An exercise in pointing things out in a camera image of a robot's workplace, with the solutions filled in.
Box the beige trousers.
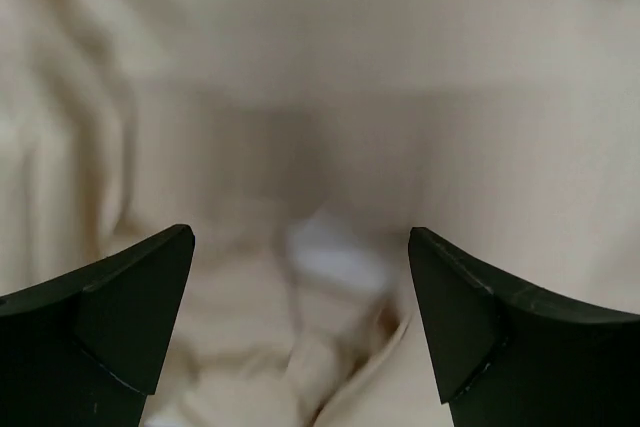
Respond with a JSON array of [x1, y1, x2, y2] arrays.
[[1, 0, 639, 426]]

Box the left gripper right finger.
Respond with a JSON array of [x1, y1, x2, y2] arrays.
[[408, 228, 639, 427]]

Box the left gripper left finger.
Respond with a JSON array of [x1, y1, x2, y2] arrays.
[[1, 224, 194, 427]]

